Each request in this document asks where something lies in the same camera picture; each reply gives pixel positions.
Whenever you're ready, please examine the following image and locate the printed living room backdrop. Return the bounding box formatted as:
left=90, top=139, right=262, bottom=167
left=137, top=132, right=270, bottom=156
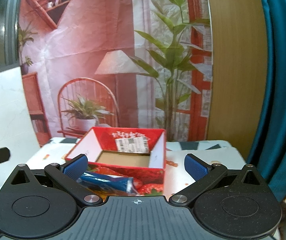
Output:
left=18, top=0, right=212, bottom=141

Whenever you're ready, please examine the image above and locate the cartoon printed tablecloth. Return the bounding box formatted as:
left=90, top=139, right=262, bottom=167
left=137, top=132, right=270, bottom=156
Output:
left=0, top=137, right=286, bottom=240

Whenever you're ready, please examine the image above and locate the red strawberry cardboard box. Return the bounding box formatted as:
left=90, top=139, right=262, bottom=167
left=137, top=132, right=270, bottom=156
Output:
left=65, top=127, right=166, bottom=196

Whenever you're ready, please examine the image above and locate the teal curtain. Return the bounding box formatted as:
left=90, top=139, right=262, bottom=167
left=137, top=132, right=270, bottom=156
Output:
left=247, top=0, right=286, bottom=202

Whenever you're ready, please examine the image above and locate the wooden door panel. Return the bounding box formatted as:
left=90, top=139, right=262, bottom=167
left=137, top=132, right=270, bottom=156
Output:
left=208, top=0, right=268, bottom=158

